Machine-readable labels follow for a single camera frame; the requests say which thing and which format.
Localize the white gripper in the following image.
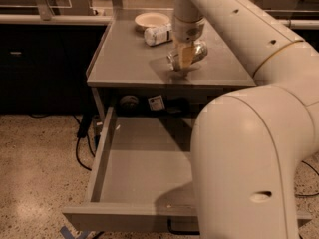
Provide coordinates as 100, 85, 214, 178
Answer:
172, 16, 205, 70

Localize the silver green 7up can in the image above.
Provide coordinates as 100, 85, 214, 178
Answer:
167, 41, 208, 71

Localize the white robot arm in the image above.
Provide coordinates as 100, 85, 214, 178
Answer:
173, 0, 319, 239

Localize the grey counter cabinet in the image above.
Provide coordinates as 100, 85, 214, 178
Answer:
88, 9, 254, 117

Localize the grey open top drawer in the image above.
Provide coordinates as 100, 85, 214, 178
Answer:
63, 106, 313, 233

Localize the clear plastic water bottle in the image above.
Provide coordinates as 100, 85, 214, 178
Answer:
144, 23, 172, 47

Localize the white ceramic bowl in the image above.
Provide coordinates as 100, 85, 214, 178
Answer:
135, 12, 170, 30

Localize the white label tag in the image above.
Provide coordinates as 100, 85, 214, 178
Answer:
148, 96, 164, 111

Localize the blue tape strip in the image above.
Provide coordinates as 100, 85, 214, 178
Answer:
60, 226, 90, 239

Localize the black cable on floor left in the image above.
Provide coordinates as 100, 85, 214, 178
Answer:
71, 114, 98, 172

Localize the black cable on floor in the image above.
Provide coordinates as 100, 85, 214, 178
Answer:
71, 114, 98, 172
295, 160, 319, 197

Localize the black drawer handle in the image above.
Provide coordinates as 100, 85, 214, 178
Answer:
167, 219, 200, 236

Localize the black cable on floor right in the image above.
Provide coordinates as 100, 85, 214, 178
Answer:
295, 160, 319, 197

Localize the white horizontal rail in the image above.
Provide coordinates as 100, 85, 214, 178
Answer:
0, 14, 319, 30

